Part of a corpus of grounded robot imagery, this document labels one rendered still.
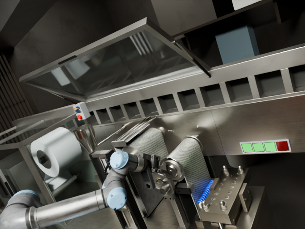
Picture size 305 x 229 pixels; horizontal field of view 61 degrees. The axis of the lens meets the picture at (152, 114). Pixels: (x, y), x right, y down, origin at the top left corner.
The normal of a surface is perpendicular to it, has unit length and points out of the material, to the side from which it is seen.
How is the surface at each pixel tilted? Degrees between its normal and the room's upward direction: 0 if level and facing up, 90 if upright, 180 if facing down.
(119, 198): 90
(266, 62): 90
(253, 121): 90
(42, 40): 90
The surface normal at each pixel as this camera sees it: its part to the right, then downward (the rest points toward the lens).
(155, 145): 0.79, -0.11
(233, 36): -0.69, 0.42
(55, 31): 0.63, -0.04
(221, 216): -0.53, 0.40
